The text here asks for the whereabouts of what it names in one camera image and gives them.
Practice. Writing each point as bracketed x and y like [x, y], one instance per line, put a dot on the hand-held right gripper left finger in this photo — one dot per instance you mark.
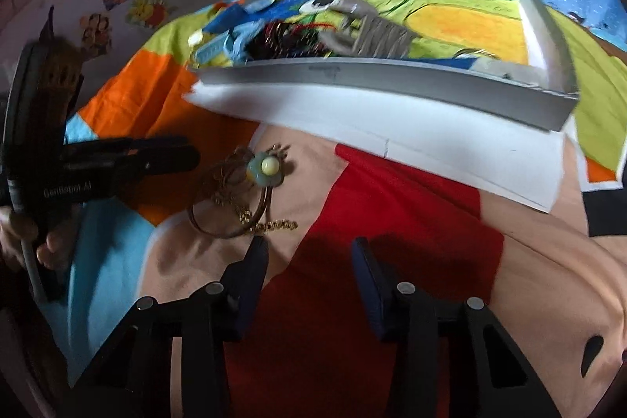
[250, 288]

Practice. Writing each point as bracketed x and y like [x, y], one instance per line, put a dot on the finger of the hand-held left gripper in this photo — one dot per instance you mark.
[161, 158]

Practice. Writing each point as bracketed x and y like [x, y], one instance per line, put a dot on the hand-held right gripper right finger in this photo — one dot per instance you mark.
[372, 295]

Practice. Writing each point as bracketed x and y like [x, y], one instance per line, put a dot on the shallow grey box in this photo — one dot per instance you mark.
[392, 80]

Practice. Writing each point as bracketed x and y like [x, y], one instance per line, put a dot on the person's left hand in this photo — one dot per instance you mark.
[51, 251]

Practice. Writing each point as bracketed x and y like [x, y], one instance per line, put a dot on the colourful cartoon blanket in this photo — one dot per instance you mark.
[416, 227]

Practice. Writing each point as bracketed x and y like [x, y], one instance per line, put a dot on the light blue watch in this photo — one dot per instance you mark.
[215, 50]

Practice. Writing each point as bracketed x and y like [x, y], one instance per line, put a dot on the white paper sheet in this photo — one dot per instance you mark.
[441, 153]

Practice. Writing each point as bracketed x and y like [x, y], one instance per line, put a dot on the silver metal watch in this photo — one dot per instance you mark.
[382, 38]

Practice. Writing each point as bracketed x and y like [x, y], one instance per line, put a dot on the round faces wall sticker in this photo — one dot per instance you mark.
[98, 33]

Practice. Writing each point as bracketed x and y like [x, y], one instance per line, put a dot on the yellow cartoon wall sticker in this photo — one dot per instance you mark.
[149, 11]

